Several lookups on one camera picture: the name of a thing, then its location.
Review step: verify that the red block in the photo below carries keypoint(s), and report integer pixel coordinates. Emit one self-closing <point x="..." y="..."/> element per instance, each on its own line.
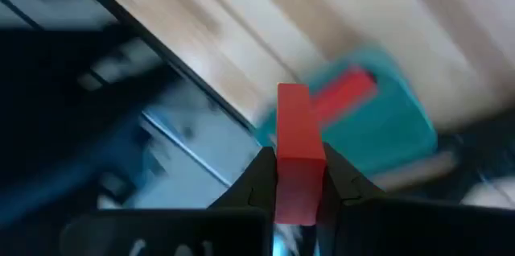
<point x="299" y="155"/>
<point x="346" y="93"/>

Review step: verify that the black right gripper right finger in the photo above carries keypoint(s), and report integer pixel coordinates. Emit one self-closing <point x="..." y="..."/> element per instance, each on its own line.
<point x="382" y="228"/>

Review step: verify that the grey plastic bin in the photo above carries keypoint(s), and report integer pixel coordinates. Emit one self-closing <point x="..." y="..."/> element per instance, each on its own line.
<point x="382" y="135"/>

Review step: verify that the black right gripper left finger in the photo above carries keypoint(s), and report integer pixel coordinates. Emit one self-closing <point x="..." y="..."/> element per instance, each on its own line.
<point x="241" y="228"/>

